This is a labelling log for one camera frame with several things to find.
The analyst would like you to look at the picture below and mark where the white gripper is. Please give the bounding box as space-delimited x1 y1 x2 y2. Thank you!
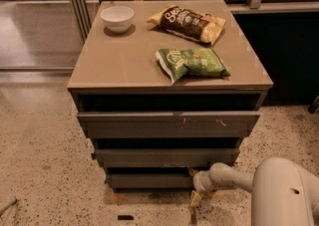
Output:
187 167 211 207

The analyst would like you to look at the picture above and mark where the grey bottom drawer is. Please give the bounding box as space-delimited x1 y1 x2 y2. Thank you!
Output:
106 173 193 189

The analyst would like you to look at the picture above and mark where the grey drawer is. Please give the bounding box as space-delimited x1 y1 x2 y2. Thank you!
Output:
106 173 193 189
94 148 239 168
77 112 259 138

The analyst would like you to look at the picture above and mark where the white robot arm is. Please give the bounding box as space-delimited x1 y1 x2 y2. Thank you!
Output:
190 157 319 226

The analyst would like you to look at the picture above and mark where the grey top drawer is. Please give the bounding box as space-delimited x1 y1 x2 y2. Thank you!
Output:
77 112 259 138

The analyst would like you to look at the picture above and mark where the grey middle drawer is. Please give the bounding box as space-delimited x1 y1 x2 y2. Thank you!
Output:
94 148 239 168

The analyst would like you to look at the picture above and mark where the grey drawer cabinet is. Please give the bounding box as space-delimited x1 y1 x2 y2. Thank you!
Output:
68 0 272 176

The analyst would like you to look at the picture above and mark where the black floor tape mark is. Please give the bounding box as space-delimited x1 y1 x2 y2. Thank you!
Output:
118 215 134 221

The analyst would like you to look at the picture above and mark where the green chip bag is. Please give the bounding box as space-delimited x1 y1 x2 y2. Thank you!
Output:
156 48 230 84

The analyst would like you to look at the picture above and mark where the dark object at right edge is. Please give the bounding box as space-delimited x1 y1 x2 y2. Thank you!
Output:
308 96 319 113

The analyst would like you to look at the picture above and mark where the brown chip bag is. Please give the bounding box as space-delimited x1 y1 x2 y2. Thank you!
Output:
147 5 226 45

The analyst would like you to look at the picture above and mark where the white ceramic bowl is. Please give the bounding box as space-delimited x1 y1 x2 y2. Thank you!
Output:
100 6 135 34

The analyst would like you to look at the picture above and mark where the metal window frame post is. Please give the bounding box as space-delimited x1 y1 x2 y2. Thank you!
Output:
70 0 91 41

